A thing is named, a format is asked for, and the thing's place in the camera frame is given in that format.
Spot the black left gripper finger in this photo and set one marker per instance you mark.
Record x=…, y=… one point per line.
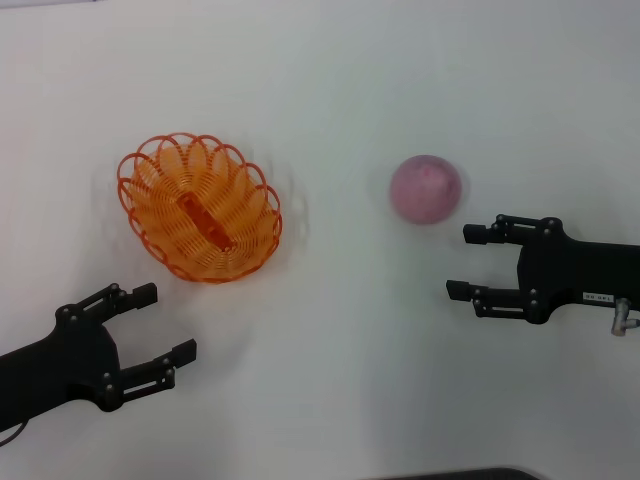
x=182, y=352
x=142, y=295

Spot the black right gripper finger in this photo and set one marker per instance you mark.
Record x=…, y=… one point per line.
x=457, y=290
x=477, y=234

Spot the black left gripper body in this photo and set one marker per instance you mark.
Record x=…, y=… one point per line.
x=75, y=360

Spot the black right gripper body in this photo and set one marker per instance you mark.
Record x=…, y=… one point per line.
x=575, y=270

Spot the pink peach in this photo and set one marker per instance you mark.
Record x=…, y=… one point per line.
x=425, y=190

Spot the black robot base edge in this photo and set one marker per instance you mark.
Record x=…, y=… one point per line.
x=475, y=475

